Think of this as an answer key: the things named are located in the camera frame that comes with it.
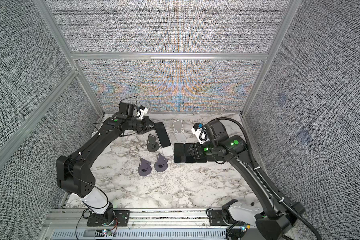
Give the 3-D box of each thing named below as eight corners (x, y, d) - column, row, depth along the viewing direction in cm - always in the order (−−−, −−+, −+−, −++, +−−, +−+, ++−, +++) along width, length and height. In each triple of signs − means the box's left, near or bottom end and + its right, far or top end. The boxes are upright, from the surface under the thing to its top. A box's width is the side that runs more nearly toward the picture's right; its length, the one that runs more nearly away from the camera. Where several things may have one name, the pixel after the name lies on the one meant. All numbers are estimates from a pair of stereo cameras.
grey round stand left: (139, 176, 89) (137, 172, 85) (141, 161, 95) (139, 158, 91) (150, 176, 89) (149, 172, 85) (152, 161, 95) (151, 158, 91)
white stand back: (177, 142, 105) (177, 131, 95) (173, 132, 110) (172, 121, 101) (185, 140, 106) (185, 129, 96) (180, 130, 112) (180, 118, 102)
